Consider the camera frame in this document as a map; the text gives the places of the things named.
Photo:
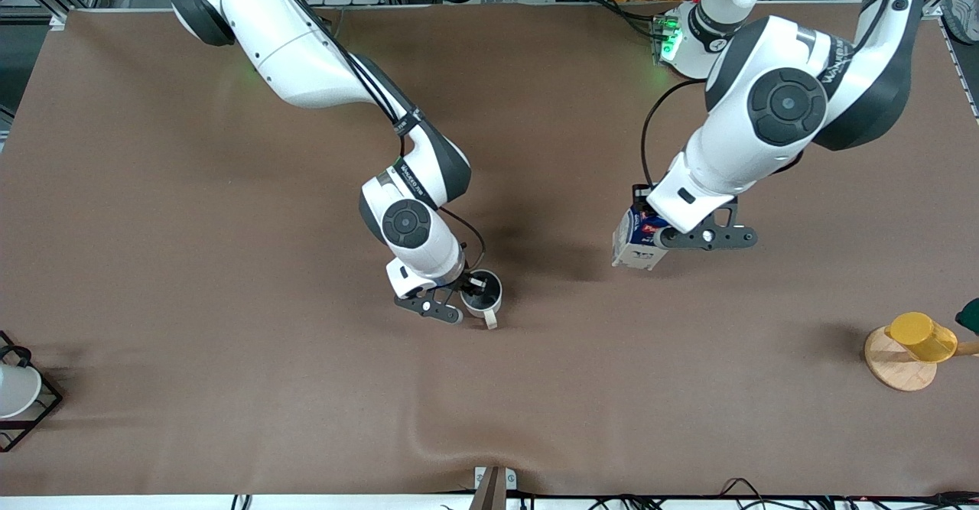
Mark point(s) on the blue white milk carton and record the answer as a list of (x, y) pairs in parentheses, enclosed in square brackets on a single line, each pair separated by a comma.
[(635, 254)]

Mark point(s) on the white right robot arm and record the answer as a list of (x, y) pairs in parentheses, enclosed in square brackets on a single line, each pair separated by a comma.
[(306, 59)]

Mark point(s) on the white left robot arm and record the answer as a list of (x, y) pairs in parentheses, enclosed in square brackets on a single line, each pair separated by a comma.
[(734, 135)]

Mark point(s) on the yellow plastic cup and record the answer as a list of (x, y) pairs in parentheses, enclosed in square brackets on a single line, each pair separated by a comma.
[(922, 336)]

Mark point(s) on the brown table cover cloth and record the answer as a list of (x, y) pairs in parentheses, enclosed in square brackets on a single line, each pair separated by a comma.
[(191, 227)]

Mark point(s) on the round wooden board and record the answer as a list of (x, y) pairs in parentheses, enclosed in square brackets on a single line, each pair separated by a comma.
[(899, 372)]

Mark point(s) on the dark green object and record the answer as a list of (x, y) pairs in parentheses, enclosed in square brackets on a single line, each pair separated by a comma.
[(970, 317)]

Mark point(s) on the wooden stick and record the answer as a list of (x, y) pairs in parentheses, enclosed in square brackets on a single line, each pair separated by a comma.
[(967, 349)]

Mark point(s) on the white bowl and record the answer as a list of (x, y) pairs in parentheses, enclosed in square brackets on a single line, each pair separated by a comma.
[(15, 391)]

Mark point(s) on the metal table bracket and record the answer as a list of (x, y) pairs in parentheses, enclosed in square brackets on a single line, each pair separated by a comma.
[(511, 479)]

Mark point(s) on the brown wooden post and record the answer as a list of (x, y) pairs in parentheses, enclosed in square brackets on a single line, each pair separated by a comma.
[(489, 495)]

